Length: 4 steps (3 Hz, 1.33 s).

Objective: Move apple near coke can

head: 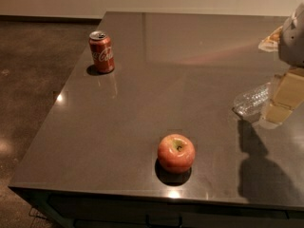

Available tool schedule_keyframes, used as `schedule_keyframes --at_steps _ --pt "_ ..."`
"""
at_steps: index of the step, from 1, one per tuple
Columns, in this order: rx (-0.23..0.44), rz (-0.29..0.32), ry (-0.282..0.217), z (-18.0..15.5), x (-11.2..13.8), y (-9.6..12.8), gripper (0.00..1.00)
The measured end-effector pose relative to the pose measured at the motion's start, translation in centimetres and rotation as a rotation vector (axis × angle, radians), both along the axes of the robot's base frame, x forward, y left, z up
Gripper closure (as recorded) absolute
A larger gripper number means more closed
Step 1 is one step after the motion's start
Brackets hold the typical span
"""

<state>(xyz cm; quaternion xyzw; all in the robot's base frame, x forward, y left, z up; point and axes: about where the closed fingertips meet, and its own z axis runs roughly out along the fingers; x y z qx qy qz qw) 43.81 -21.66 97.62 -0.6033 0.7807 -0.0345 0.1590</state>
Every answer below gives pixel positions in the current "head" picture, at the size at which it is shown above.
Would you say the clear plastic bottle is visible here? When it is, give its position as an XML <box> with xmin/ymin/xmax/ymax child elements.
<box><xmin>233</xmin><ymin>83</ymin><xmax>269</xmax><ymax>117</ymax></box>

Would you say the dark cabinet drawer handle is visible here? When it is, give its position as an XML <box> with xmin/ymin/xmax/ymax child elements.
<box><xmin>145</xmin><ymin>215</ymin><xmax>183</xmax><ymax>228</ymax></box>

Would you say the red apple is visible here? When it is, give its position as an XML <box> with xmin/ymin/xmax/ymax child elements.
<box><xmin>158</xmin><ymin>134</ymin><xmax>196</xmax><ymax>174</ymax></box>

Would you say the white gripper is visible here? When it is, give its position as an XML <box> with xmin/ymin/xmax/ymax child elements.
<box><xmin>258</xmin><ymin>3</ymin><xmax>304</xmax><ymax>129</ymax></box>

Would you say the red coke can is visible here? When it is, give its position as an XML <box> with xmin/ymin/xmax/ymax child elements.
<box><xmin>89</xmin><ymin>30</ymin><xmax>115</xmax><ymax>73</ymax></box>

